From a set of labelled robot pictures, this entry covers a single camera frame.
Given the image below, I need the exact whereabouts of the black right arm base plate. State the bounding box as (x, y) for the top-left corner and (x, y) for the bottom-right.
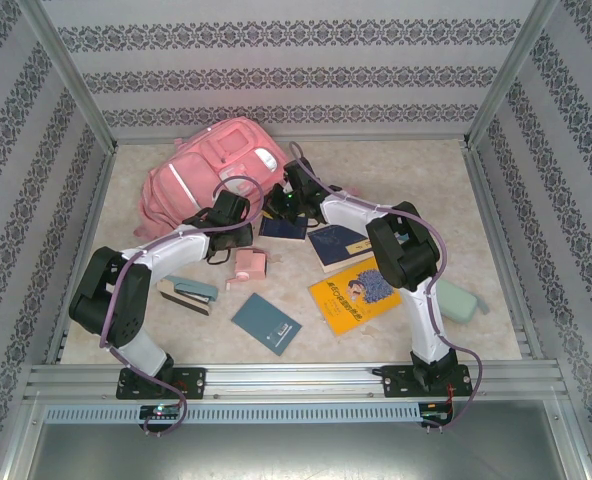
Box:
(373, 364), (472, 400)

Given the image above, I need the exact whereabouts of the dark blue book white label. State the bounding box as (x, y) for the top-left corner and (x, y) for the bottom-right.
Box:
(306, 223), (377, 274)

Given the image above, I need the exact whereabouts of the grey metal sheet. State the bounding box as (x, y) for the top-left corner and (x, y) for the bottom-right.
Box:
(5, 397), (590, 480)

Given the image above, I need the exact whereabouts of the aluminium mounting rail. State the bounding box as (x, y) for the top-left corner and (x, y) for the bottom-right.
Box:
(23, 362), (563, 401)

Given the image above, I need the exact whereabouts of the yellow illustrated book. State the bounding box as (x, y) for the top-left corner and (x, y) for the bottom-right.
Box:
(308, 255), (403, 337)

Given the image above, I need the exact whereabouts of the aluminium frame crossbar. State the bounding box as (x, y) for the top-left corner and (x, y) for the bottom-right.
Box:
(111, 130), (470, 146)

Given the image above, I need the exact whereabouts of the small controller circuit board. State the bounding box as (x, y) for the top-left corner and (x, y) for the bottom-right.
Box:
(419, 401), (455, 420)
(139, 403), (183, 420)

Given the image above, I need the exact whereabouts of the blue-grey stapler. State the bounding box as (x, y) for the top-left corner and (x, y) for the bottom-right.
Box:
(155, 276), (220, 316)

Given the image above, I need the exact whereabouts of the plain navy notebook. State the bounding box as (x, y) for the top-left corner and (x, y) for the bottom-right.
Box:
(259, 212), (310, 241)

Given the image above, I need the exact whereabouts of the mint green pencil case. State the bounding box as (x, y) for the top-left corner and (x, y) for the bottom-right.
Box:
(433, 277), (490, 324)

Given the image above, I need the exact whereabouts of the pink pencil sharpener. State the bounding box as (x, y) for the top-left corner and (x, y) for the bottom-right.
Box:
(224, 248), (268, 293)

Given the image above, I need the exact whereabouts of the teal notebook with white print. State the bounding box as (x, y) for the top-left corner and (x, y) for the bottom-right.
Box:
(230, 293), (303, 357)

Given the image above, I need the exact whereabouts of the slotted grey cable duct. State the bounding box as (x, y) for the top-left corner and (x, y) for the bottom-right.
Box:
(43, 402), (423, 425)

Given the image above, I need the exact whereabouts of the pink backpack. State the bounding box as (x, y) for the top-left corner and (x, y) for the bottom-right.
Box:
(133, 117), (360, 240)

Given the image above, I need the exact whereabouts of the aluminium side rail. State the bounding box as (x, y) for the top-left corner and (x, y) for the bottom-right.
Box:
(44, 149), (118, 365)
(464, 147), (545, 360)

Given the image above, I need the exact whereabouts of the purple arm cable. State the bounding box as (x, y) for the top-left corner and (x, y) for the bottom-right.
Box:
(98, 177), (267, 437)
(288, 141), (483, 434)

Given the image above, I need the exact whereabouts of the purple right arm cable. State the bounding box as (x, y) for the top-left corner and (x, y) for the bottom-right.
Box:
(288, 141), (483, 434)

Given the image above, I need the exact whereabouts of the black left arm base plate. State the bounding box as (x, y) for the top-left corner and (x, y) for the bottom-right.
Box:
(116, 367), (208, 401)

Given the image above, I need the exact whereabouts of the aluminium frame post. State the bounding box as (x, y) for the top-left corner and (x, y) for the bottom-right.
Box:
(463, 0), (561, 150)
(19, 0), (118, 154)

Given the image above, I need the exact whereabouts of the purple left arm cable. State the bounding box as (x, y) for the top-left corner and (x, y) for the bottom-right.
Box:
(98, 177), (267, 437)

